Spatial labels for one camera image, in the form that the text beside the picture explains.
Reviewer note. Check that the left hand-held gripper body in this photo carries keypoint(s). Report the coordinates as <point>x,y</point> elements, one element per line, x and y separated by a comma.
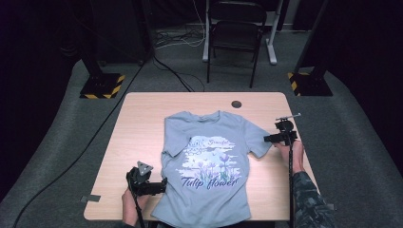
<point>138,182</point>

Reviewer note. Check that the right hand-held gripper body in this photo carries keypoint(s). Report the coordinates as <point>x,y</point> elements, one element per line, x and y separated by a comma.
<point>288,133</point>

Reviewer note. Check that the light blue printed t-shirt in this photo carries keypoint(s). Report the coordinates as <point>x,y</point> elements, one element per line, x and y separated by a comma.
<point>206,202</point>

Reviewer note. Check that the person's right hand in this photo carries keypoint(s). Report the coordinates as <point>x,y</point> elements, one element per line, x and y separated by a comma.
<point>297,158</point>

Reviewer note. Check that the person's left hand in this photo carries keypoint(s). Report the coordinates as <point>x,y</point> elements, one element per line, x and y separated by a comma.
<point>130,209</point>

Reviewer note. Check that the grey tape strip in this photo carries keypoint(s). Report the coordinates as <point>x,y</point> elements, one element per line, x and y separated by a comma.
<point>332,207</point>
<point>90,198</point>

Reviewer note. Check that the black stand with striped base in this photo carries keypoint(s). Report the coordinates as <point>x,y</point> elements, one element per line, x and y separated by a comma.
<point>101,85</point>
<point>312,84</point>

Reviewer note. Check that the dark curtain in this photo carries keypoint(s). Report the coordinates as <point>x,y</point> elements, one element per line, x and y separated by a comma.
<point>28,79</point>
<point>370,63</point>

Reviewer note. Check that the black folding chair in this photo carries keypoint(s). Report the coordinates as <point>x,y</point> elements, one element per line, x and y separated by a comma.
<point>236,34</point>

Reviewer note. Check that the black cabinet on casters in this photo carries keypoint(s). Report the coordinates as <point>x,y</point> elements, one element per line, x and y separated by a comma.
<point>120,31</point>

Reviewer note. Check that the white desk frame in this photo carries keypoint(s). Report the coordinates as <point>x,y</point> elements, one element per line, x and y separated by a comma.
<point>206,47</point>

